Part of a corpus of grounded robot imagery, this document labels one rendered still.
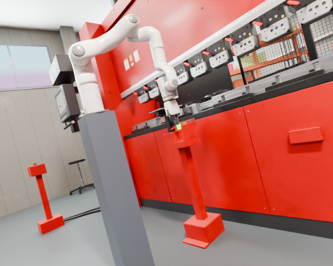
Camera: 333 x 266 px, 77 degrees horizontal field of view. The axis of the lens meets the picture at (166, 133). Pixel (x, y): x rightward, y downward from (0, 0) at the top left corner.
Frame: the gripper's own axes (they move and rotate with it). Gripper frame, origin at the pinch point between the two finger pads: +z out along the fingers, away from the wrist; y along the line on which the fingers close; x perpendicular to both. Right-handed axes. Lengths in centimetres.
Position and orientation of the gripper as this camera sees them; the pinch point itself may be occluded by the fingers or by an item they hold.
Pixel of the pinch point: (176, 121)
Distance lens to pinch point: 144.7
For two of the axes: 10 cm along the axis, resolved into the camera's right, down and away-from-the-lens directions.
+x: 6.7, -1.7, -7.3
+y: -6.8, 2.7, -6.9
